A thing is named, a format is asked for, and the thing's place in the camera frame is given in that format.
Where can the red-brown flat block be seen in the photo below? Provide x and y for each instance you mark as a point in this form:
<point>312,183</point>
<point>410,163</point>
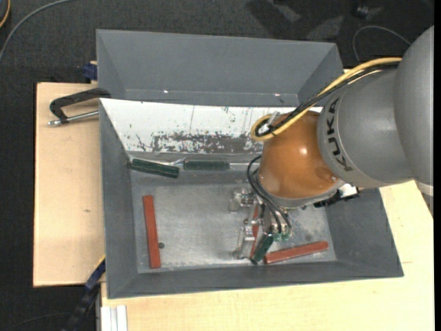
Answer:
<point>256,234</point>
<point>152,231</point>
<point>296,252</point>

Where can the dark green flat block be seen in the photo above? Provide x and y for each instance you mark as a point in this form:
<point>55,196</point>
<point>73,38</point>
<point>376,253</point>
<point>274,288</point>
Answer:
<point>262,249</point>
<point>206,165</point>
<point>155,167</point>

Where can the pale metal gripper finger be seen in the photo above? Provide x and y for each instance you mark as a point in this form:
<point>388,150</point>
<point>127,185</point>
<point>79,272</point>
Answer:
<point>247,232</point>
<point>243,197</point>

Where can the grey metal bin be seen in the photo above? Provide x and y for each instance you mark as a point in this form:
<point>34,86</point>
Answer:
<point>193,219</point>

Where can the black cylinder on white bracket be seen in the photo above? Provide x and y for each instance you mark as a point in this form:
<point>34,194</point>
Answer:
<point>346,191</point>

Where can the pale wood board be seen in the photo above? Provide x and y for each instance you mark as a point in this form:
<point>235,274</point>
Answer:
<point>65,191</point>

